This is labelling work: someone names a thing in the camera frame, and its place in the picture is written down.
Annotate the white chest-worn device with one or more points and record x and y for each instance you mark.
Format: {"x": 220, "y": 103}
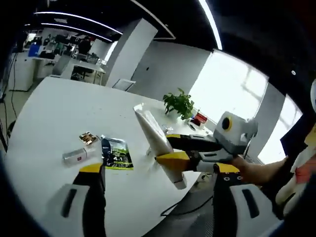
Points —
{"x": 313, "y": 96}

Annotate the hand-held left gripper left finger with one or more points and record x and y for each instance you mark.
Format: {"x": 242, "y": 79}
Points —
{"x": 96, "y": 197}

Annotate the dark green skincare sachet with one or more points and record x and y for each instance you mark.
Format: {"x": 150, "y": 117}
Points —
{"x": 118, "y": 155}

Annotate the long white office counter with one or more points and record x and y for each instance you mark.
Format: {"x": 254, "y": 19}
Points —
{"x": 22, "y": 74}

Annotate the white skincare tube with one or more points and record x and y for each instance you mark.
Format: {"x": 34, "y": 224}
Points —
{"x": 158, "y": 138}

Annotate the blue box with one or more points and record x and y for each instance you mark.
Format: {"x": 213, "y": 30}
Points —
{"x": 33, "y": 50}

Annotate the small skincare bottle red label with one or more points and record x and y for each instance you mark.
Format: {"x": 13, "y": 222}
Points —
{"x": 74, "y": 156}

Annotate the red box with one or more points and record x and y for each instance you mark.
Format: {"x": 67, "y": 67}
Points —
{"x": 201, "y": 117}

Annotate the linear ceiling light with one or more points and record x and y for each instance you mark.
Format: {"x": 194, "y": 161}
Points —
{"x": 74, "y": 16}
{"x": 74, "y": 28}

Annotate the gold skincare sachet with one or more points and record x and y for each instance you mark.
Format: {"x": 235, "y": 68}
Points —
{"x": 87, "y": 138}

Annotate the potted green plant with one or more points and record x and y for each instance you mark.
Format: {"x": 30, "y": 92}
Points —
{"x": 179, "y": 103}

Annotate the curved ceiling light strip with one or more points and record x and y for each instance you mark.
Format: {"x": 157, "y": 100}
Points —
{"x": 212, "y": 24}

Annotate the person's right hand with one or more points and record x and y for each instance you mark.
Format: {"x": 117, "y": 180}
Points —
{"x": 247, "y": 170}

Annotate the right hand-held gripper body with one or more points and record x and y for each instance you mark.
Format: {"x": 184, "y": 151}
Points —
{"x": 234, "y": 140}

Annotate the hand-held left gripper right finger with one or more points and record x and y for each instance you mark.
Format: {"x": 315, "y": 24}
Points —
{"x": 222, "y": 205}

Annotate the white office table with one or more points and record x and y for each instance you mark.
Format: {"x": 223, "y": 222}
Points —
{"x": 84, "y": 66}

